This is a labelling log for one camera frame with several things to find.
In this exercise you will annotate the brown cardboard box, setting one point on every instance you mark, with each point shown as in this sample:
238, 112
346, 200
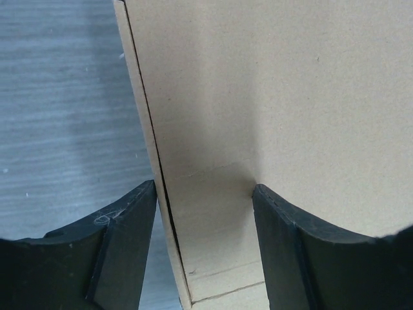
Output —
311, 98

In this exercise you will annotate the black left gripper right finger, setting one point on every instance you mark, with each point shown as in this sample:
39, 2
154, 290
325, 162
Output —
309, 263

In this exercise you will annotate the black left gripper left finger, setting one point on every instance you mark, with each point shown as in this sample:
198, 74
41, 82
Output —
97, 262

